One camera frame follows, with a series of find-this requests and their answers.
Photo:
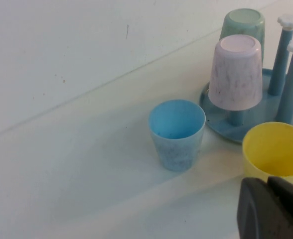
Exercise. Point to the yellow plastic cup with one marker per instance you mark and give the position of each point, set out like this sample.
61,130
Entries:
273,149

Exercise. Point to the green plastic cup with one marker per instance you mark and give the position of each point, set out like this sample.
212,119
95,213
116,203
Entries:
238,21

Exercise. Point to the blue cup stand with pegs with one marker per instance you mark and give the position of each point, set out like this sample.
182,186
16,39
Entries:
221,124

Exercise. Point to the blue plastic cup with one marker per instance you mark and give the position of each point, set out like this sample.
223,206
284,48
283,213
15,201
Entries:
176,122

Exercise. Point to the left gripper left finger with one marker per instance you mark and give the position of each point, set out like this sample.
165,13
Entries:
261,214

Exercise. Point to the pink marbled plastic cup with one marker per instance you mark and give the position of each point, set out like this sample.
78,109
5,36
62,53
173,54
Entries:
236,79

